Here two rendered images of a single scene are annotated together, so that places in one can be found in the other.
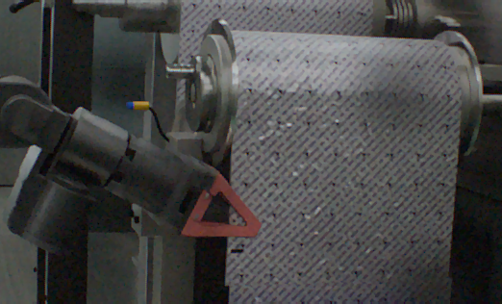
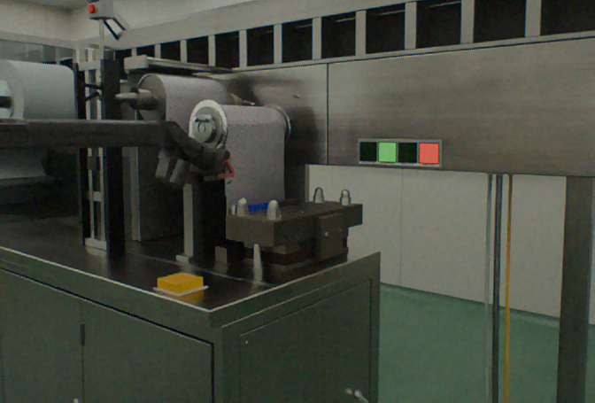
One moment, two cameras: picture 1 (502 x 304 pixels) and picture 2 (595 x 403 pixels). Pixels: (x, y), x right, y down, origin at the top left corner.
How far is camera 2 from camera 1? 0.70 m
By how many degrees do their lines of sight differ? 35
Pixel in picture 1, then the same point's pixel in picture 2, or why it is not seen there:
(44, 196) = (177, 165)
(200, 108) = (210, 132)
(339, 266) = (256, 186)
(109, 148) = (197, 145)
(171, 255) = (195, 190)
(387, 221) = (267, 169)
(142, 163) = (206, 151)
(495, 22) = (277, 101)
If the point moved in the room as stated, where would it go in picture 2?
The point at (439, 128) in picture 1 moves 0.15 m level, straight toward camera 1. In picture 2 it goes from (278, 136) to (300, 136)
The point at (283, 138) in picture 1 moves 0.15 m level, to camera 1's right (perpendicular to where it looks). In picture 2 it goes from (239, 141) to (286, 140)
